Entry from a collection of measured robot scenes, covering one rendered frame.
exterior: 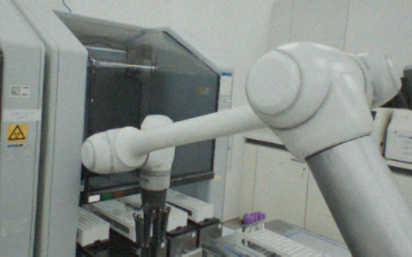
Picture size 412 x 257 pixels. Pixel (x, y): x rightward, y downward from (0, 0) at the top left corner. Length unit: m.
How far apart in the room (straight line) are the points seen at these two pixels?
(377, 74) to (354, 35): 2.83
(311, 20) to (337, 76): 3.16
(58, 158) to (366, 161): 0.86
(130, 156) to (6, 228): 0.42
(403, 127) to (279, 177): 1.06
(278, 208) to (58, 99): 2.74
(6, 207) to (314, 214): 2.69
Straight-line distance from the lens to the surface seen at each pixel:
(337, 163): 0.59
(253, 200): 3.74
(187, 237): 1.50
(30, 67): 1.13
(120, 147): 0.95
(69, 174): 1.22
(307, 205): 3.46
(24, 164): 1.15
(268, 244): 1.29
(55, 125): 1.17
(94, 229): 1.35
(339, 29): 3.62
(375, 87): 0.74
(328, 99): 0.58
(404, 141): 3.12
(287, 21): 3.87
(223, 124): 0.88
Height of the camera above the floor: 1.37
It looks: 3 degrees down
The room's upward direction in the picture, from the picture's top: 4 degrees clockwise
